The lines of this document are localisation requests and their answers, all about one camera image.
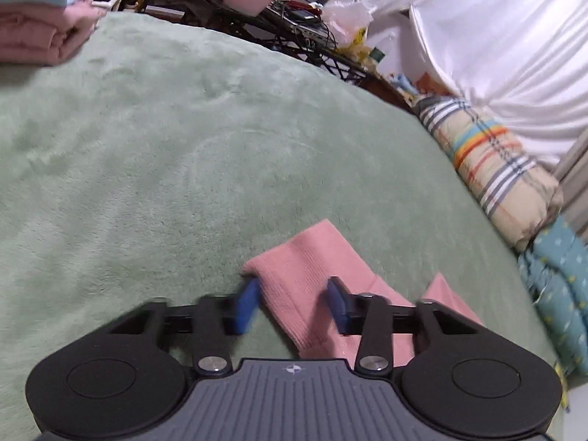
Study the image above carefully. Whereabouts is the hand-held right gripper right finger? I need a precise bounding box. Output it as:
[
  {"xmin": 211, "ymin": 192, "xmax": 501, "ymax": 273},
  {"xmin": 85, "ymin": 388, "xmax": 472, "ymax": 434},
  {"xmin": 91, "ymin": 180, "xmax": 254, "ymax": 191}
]
[{"xmin": 325, "ymin": 276, "xmax": 484, "ymax": 376}]

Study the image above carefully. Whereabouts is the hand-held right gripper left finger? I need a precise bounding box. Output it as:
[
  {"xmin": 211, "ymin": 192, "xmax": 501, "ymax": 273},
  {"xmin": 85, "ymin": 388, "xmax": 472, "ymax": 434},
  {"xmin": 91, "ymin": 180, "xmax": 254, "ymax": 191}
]
[{"xmin": 107, "ymin": 278, "xmax": 262, "ymax": 377}]

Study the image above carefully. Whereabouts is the pink garment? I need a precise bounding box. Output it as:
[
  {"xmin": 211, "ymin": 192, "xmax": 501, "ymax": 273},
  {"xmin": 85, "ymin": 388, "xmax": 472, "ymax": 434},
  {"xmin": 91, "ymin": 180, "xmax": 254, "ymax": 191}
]
[
  {"xmin": 0, "ymin": 0, "xmax": 107, "ymax": 67},
  {"xmin": 241, "ymin": 219, "xmax": 485, "ymax": 368}
]

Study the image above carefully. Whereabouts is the green fleece blanket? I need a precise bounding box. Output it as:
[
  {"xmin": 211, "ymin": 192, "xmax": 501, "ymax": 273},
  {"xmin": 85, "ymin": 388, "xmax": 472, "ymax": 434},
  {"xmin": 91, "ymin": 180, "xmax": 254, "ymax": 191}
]
[{"xmin": 0, "ymin": 11, "xmax": 563, "ymax": 441}]

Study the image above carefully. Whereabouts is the plaid striped pillow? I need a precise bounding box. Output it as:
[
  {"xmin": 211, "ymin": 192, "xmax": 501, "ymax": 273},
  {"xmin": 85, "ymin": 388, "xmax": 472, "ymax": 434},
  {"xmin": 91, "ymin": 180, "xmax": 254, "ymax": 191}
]
[{"xmin": 413, "ymin": 96, "xmax": 565, "ymax": 253}]

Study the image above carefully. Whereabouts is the teal printed quilt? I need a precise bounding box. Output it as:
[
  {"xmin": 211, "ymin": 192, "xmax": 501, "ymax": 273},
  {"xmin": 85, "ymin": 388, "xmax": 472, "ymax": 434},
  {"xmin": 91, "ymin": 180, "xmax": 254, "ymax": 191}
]
[{"xmin": 517, "ymin": 216, "xmax": 588, "ymax": 377}]

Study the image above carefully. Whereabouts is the beige curtain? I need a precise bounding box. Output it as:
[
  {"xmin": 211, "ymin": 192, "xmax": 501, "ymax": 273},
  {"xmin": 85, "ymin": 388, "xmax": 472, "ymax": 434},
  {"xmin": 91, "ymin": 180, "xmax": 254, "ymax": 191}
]
[{"xmin": 551, "ymin": 129, "xmax": 588, "ymax": 240}]

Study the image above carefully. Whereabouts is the black metal rack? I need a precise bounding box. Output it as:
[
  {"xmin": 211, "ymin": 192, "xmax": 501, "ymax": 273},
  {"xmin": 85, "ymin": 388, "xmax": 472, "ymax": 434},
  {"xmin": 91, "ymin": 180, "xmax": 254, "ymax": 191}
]
[{"xmin": 138, "ymin": 0, "xmax": 414, "ymax": 106}]

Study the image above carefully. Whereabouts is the clear plastic bag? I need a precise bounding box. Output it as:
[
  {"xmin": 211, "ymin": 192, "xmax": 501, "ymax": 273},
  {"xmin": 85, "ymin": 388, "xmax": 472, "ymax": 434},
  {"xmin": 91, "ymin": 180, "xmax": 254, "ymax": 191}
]
[{"xmin": 320, "ymin": 0, "xmax": 378, "ymax": 53}]

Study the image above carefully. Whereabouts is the white curtain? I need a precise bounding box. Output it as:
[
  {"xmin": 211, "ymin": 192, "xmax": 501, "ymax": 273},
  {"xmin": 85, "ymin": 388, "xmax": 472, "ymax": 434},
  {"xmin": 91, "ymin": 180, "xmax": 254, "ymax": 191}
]
[{"xmin": 349, "ymin": 0, "xmax": 588, "ymax": 171}]

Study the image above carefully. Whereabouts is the folded pink garment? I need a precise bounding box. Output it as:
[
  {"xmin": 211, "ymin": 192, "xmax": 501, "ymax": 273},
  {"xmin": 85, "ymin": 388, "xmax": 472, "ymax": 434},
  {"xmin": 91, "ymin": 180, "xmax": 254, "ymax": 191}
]
[{"xmin": 0, "ymin": 0, "xmax": 107, "ymax": 67}]

